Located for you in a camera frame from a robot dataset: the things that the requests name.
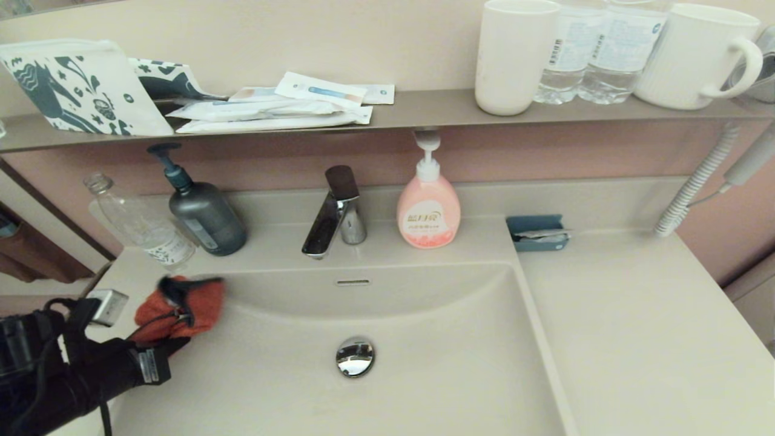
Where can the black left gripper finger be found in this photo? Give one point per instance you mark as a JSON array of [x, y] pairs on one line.
[[172, 346]]

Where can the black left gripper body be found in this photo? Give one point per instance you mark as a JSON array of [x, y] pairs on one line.
[[115, 366]]

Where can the orange cleaning cloth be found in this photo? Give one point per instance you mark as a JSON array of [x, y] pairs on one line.
[[181, 309]]

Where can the chrome sink faucet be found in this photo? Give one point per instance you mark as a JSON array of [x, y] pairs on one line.
[[324, 229]]

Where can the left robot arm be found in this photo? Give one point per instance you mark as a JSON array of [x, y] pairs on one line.
[[36, 387]]

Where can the beige wash basin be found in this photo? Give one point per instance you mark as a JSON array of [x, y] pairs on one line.
[[454, 363]]

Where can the clear empty plastic bottle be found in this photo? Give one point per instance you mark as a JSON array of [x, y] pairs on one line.
[[142, 225]]

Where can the brown fabric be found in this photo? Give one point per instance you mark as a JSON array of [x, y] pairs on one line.
[[42, 257]]

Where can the dark grey pump bottle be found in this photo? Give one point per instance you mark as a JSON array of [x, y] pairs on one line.
[[209, 219]]

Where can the chrome drain stopper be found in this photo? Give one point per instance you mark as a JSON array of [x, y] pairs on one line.
[[356, 357]]

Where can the large white flat packet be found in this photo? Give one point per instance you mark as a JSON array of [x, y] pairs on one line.
[[269, 125]]

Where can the white packet blue print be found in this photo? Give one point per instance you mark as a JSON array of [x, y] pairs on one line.
[[251, 109]]

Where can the pinkish small packet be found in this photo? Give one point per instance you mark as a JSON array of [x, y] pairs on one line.
[[254, 94]]

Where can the small patterned toiletry pouch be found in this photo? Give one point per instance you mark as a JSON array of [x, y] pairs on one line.
[[171, 77]]

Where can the large patterned toiletry pouch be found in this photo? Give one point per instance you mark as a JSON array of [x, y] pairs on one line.
[[75, 86]]

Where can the pink soap pump bottle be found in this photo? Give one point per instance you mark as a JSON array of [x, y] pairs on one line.
[[428, 213]]

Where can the white toothbrush packet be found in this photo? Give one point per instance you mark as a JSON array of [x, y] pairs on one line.
[[324, 91]]

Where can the small white sachet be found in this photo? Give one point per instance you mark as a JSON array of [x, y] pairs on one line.
[[379, 94]]

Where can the blue soap dish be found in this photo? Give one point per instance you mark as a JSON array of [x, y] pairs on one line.
[[534, 222]]

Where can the white plastic tumbler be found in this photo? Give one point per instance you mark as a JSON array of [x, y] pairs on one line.
[[513, 60]]

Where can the clear water bottle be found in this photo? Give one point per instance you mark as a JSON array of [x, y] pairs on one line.
[[565, 54], [622, 54]]

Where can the white ribbed mug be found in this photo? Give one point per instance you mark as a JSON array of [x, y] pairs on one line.
[[684, 60]]

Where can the beige cabinet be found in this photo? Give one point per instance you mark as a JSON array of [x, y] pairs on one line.
[[757, 297]]

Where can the grey hair dryer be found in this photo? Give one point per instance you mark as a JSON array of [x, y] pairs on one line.
[[751, 160]]

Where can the chrome dryer holder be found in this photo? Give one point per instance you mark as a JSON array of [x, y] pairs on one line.
[[768, 85]]

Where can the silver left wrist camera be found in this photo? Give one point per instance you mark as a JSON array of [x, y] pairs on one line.
[[109, 307]]

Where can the grey wall shelf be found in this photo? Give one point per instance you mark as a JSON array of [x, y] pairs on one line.
[[424, 111]]

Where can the wall mirror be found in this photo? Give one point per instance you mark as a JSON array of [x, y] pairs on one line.
[[24, 5]]

